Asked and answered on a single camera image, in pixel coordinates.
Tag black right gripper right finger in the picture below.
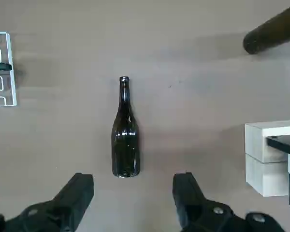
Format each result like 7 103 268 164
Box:
173 172 284 232

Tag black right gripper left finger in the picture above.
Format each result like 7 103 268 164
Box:
0 172 95 232

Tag dark glass bottle lying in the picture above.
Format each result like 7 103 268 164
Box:
112 76 141 178

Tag black label dispenser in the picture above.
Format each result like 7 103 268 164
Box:
267 135 290 208

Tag dark glass bottle standing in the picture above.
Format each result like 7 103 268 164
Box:
243 2 290 55

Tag light wooden block base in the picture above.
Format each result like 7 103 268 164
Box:
244 119 290 197

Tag white wire cup rack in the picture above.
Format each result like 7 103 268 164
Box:
0 31 19 107

